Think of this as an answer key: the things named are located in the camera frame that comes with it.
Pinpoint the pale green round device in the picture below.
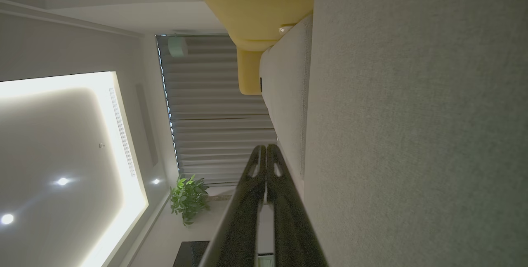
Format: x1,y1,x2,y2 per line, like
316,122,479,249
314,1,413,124
167,35,189,58

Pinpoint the dark speckled cabinet top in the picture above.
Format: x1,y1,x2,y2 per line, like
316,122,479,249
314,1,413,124
172,240,211,267

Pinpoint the green potted plant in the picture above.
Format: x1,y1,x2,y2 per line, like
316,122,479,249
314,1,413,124
170,175,211,227

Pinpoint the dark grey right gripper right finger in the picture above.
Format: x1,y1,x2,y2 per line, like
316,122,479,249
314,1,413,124
266,144,328,267

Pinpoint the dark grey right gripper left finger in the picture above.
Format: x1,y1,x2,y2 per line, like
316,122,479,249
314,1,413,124
198,145,267,267

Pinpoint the grey pleated curtain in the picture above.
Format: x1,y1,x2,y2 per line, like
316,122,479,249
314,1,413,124
156,34,278,187

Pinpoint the grey sofa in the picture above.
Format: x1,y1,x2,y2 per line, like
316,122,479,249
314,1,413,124
303,0,528,267

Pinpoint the white linear ceiling vent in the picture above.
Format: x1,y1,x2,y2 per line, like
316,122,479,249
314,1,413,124
108,87,137,177

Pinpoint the yellow sofa back cushion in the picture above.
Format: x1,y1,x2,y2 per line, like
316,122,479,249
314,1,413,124
184,0,316,52
236,48,264,95

